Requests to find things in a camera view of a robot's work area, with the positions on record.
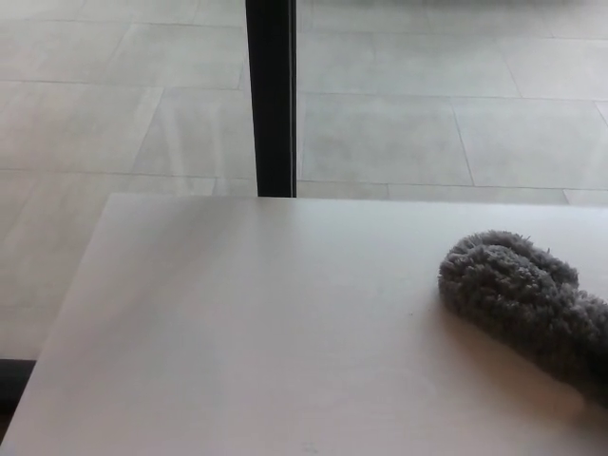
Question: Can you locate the grey fluffy microfibre duster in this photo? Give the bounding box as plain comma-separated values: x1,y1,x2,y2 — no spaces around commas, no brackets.
437,230,608,409

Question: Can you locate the black vertical window frame post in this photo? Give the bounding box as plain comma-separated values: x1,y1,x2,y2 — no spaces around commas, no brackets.
244,0,300,199

